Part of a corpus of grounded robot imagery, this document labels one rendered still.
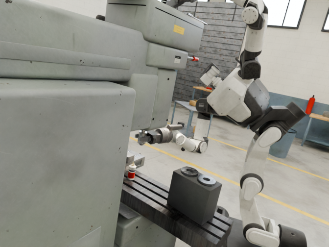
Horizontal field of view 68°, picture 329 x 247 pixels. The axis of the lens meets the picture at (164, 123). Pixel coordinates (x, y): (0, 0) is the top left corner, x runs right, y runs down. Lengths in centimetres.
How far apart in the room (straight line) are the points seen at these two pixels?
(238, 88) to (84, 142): 96
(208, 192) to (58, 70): 79
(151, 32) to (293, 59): 777
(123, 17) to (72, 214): 77
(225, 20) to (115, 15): 828
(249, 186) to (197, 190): 53
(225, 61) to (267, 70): 143
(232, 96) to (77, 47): 93
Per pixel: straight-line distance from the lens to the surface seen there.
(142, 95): 106
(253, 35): 135
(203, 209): 121
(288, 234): 189
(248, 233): 182
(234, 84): 145
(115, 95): 78
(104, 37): 88
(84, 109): 72
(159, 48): 110
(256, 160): 163
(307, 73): 856
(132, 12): 107
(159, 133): 140
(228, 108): 151
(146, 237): 154
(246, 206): 174
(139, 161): 162
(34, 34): 75
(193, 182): 119
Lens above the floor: 168
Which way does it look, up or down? 15 degrees down
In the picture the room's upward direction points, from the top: 10 degrees clockwise
